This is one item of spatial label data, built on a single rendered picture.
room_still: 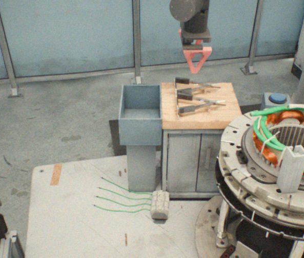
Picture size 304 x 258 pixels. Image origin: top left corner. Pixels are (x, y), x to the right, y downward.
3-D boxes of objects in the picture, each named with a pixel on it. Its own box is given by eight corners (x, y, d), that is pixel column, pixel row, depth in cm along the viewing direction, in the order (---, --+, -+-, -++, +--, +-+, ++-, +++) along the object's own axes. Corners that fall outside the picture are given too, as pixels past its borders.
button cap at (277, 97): (285, 103, 104) (286, 100, 103) (270, 102, 104) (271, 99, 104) (284, 95, 107) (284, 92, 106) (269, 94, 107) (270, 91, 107)
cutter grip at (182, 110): (179, 113, 92) (179, 108, 91) (178, 112, 92) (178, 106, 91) (195, 111, 93) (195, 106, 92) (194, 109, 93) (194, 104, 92)
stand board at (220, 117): (162, 129, 93) (162, 121, 92) (160, 89, 108) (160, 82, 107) (243, 129, 93) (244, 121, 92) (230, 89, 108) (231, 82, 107)
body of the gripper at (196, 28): (183, 45, 88) (185, 14, 84) (179, 27, 97) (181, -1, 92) (210, 44, 89) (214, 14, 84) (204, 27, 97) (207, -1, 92)
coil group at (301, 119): (277, 128, 83) (280, 113, 81) (274, 124, 84) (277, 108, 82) (303, 127, 84) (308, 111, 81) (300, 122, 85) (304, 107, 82)
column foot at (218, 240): (225, 227, 99) (225, 224, 99) (228, 248, 94) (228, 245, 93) (214, 226, 99) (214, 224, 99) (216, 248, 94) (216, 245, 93)
